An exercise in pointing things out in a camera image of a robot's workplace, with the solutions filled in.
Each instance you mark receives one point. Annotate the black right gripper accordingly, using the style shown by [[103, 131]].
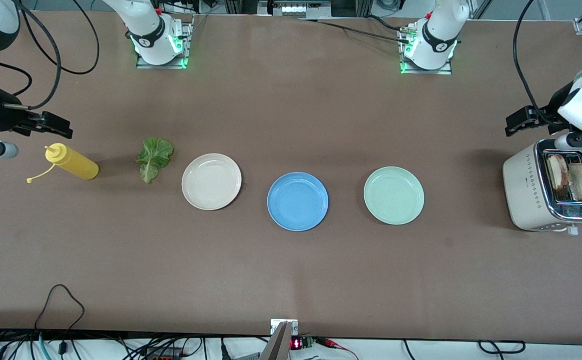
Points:
[[4, 118]]

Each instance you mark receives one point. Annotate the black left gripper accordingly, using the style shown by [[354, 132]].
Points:
[[552, 112]]

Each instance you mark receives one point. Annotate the yellow mustard squeeze bottle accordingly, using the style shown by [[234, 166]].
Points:
[[78, 166]]

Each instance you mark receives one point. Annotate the green lettuce leaf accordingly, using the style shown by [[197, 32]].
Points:
[[156, 152]]

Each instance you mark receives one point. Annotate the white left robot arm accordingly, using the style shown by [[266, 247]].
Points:
[[438, 30]]

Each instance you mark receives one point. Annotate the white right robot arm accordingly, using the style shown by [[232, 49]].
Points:
[[156, 30]]

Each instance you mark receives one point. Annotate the light green plate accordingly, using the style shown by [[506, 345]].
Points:
[[393, 195]]

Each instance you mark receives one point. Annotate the beige plate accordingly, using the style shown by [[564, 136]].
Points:
[[211, 181]]

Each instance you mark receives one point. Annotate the blue plate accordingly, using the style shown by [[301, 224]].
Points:
[[297, 201]]

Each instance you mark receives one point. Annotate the cream and chrome toaster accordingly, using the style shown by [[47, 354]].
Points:
[[523, 190]]

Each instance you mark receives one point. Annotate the red LED display module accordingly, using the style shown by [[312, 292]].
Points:
[[296, 344]]

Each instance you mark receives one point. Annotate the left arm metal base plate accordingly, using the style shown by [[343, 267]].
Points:
[[425, 72]]

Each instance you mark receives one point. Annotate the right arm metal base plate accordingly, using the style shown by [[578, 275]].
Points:
[[187, 50]]

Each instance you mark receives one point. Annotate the metal frame with light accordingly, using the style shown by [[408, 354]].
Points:
[[295, 9]]

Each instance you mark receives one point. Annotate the small white bracket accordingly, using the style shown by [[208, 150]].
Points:
[[275, 327]]

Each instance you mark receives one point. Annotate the grey camera pole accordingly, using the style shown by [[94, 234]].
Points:
[[278, 347]]

